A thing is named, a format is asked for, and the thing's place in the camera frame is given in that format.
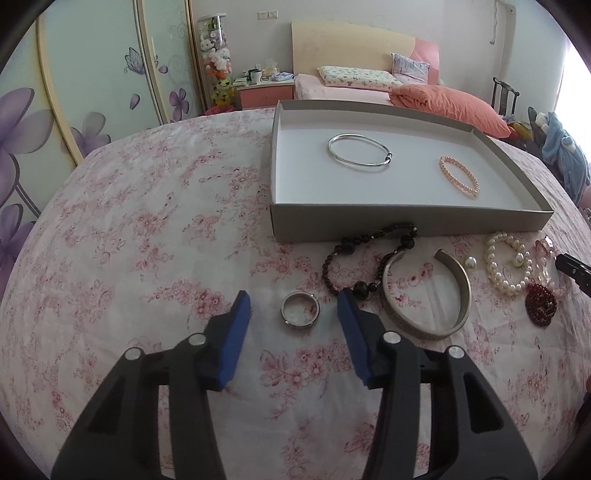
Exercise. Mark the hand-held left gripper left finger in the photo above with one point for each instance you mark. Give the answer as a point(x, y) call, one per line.
point(241, 310)

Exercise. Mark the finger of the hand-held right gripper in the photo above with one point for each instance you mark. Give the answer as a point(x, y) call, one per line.
point(577, 271)

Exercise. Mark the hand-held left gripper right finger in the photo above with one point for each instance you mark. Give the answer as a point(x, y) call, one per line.
point(347, 318)

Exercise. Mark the single pearl earring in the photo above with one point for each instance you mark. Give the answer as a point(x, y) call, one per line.
point(470, 263)

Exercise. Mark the grey cardboard tray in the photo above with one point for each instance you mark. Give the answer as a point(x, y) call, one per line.
point(304, 184)

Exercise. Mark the blue plush toy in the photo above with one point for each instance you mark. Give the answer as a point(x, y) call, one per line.
point(561, 147)

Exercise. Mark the pink floral bed sheet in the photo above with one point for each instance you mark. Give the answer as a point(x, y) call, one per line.
point(138, 221)

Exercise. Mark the thin silver bangle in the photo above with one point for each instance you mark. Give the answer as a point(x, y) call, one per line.
point(333, 154)

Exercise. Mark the dark wooden chair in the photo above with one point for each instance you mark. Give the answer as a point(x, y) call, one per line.
point(503, 94)

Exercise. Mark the orange quilt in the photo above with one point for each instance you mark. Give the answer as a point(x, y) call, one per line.
point(448, 104)

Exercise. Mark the pink nightstand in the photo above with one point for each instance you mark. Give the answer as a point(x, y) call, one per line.
point(263, 94)

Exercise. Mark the pink bed mattress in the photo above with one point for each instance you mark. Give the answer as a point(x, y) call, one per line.
point(314, 90)

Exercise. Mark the floral pillow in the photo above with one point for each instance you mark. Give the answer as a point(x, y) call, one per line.
point(355, 76)

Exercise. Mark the clear tube of plush toys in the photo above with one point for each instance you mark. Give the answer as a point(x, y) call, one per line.
point(217, 60)

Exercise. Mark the small lilac pillow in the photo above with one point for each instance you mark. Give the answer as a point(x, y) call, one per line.
point(410, 67)

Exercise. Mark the beige and pink headboard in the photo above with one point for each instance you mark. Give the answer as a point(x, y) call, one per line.
point(351, 46)

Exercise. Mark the wardrobe with purple flower print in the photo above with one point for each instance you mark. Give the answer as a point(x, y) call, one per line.
point(87, 83)

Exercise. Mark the white wall socket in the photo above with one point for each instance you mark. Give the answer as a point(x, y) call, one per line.
point(268, 14)

